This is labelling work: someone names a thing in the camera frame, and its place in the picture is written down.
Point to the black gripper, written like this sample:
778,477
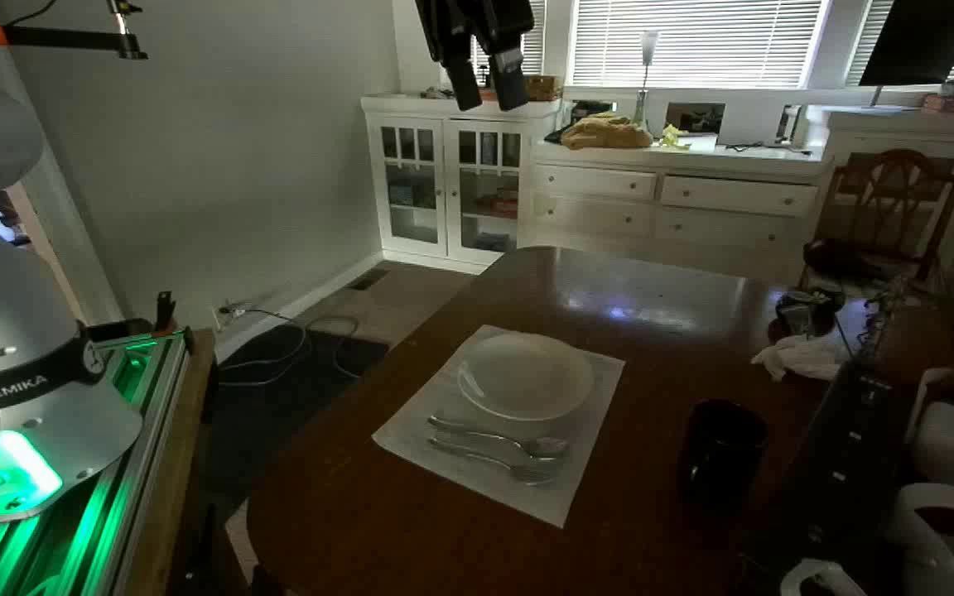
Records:
499,29

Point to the silver metal spoon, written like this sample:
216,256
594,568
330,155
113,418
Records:
536,449

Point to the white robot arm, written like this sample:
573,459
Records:
193,165

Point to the green lit robot base stand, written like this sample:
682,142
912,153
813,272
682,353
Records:
97,487

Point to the white round plate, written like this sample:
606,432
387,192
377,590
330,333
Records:
525,378

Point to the white glass door cabinet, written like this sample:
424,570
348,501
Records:
447,187

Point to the white drawer sideboard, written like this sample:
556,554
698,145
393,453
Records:
720,211

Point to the silver metal fork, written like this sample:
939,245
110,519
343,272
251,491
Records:
510,469

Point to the brown wooden chair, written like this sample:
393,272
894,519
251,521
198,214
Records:
881,221

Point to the black monitor screen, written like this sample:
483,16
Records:
914,44

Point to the white crumpled cloth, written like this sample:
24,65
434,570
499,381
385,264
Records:
817,359

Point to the black cylindrical cup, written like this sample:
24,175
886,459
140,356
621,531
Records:
720,453

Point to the dark wooden dining table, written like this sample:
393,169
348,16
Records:
343,519

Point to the white VR headset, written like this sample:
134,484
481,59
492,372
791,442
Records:
942,484

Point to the black overhead camera rod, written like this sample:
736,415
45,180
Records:
120,37

